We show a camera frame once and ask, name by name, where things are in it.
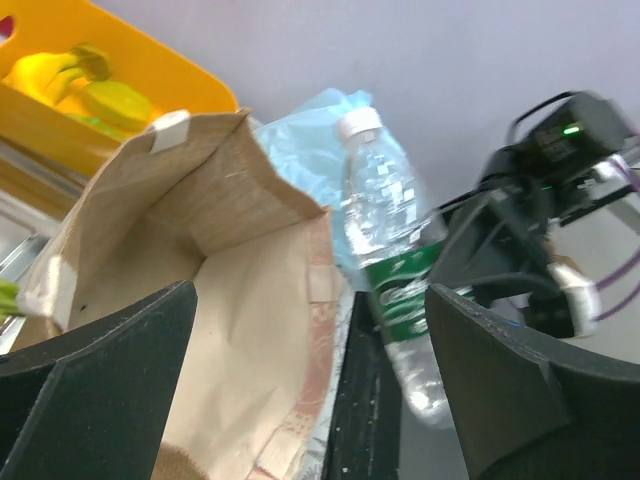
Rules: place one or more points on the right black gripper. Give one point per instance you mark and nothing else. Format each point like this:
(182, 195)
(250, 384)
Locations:
(496, 247)

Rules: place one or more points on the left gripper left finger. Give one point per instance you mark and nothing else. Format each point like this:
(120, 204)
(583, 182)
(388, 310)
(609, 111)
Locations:
(93, 403)

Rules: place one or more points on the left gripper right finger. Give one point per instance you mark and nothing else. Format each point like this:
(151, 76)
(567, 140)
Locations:
(528, 406)

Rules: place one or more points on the green label bottle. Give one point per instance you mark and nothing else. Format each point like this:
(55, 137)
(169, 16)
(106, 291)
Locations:
(396, 236)

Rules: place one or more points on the white green leek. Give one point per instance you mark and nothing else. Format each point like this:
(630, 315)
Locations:
(8, 300)

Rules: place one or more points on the blue cartoon plastic bag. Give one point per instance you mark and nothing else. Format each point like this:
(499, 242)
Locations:
(306, 149)

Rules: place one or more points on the brown paper tote bag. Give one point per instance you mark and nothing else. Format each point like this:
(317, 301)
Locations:
(196, 199)

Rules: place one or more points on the yellow bananas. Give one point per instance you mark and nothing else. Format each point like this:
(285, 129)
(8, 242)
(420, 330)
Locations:
(46, 77)

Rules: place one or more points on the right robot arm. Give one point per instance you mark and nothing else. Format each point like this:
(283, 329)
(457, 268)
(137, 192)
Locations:
(557, 154)

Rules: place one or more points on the metal tray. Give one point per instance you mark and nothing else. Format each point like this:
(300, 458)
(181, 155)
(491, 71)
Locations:
(36, 194)

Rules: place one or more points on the yellow plastic basket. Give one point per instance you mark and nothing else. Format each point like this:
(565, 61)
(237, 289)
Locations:
(169, 81)

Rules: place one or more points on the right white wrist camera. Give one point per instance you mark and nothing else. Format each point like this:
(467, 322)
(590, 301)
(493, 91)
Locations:
(573, 313)

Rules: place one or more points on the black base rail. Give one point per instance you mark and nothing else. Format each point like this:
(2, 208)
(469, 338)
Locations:
(364, 437)

